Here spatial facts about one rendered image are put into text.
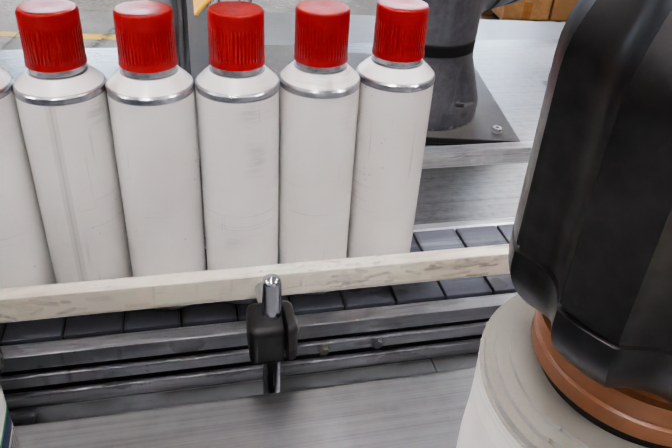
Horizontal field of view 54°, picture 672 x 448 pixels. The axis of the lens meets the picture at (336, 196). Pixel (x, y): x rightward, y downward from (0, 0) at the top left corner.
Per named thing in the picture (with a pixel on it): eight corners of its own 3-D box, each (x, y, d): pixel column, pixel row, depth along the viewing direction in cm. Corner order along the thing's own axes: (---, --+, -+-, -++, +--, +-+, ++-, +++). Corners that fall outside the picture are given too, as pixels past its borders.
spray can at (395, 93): (347, 286, 49) (369, 14, 38) (338, 245, 53) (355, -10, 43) (414, 283, 50) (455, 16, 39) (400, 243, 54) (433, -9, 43)
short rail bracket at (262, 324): (252, 433, 44) (249, 295, 37) (247, 398, 46) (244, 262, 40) (299, 426, 44) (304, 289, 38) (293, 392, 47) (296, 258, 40)
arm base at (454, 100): (355, 123, 79) (364, 43, 74) (361, 75, 92) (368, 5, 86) (481, 136, 79) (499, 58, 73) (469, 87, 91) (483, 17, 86)
